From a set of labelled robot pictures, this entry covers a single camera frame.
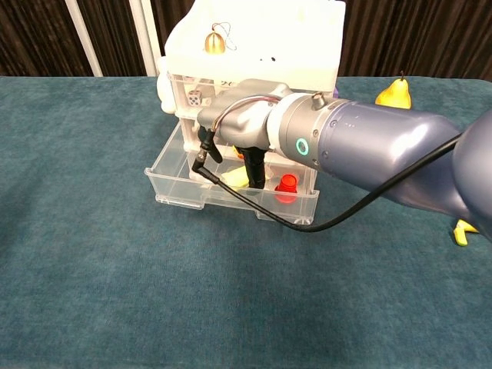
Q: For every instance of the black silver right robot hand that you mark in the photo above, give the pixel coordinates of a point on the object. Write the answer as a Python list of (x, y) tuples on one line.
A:
[(246, 119)]

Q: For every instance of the small gold bell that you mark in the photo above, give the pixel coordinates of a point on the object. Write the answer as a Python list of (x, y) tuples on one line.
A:
[(214, 43)]

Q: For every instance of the red plastic stamp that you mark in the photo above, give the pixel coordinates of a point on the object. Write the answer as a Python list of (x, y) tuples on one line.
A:
[(286, 188)]

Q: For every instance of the white die with blue dots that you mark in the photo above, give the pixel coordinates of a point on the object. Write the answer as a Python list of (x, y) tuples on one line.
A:
[(195, 98)]

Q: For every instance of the double white frame post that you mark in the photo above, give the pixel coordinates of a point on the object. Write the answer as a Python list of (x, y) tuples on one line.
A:
[(144, 38)]

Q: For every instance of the white plastic drawer cabinet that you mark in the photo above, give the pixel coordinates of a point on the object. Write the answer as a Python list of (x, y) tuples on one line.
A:
[(269, 27)]

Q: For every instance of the small purple cube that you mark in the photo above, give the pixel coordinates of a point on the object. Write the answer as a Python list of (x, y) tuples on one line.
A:
[(336, 93)]

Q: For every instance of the single white frame post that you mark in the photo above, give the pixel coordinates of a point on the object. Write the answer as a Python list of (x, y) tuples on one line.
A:
[(82, 38)]

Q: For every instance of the teal table cloth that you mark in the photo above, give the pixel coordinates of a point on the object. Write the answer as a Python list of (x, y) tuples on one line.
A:
[(115, 269)]

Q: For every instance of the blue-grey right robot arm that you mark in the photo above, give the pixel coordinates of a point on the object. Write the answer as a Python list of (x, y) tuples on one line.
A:
[(384, 146)]

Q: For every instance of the yellow toy pear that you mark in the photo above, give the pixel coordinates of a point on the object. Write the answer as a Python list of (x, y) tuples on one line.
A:
[(396, 96)]

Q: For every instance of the black pleated curtain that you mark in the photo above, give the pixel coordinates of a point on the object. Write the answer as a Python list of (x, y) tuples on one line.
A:
[(423, 34)]

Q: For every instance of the yellow toy banana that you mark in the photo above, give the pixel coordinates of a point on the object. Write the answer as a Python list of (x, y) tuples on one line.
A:
[(461, 235)]

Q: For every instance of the white fishing game toy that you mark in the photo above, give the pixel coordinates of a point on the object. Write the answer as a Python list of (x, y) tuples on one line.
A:
[(164, 92)]

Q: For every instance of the clear drawer with red stamp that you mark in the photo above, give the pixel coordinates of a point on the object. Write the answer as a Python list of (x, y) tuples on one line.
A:
[(177, 184)]

